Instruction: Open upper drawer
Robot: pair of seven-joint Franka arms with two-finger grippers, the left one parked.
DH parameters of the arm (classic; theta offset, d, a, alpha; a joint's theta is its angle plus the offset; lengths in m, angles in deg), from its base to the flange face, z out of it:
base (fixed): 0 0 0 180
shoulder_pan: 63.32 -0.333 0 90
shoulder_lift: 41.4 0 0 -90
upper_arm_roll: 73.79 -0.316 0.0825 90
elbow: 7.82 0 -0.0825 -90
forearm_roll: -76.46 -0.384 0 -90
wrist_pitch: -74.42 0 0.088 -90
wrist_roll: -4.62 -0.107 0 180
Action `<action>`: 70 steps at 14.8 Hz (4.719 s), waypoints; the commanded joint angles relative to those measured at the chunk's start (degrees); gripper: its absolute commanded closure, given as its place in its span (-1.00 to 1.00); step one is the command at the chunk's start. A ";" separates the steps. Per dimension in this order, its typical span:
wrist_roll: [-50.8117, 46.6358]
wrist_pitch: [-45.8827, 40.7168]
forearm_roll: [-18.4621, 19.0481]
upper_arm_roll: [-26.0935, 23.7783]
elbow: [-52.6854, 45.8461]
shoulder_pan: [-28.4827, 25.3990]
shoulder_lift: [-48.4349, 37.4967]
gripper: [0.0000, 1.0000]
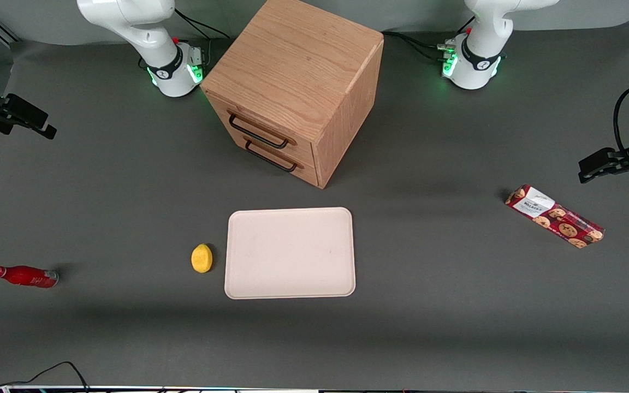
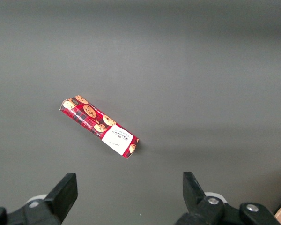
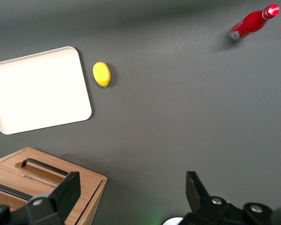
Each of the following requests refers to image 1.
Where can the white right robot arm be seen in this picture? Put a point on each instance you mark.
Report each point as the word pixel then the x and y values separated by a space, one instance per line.
pixel 156 71

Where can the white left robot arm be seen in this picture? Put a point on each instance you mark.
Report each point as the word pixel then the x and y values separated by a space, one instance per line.
pixel 478 65

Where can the oak wooden drawer cabinet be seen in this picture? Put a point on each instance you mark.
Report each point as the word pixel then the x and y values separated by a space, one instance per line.
pixel 292 54

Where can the red cookie box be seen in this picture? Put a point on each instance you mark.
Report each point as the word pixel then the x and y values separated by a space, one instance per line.
pixel 557 218

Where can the red bottle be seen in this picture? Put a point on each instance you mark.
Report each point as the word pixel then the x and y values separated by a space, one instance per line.
pixel 25 275

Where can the yellow lemon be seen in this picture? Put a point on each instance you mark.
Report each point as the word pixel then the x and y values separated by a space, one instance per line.
pixel 201 258

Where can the beige plastic tray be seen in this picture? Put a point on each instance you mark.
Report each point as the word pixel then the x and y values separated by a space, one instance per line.
pixel 290 254

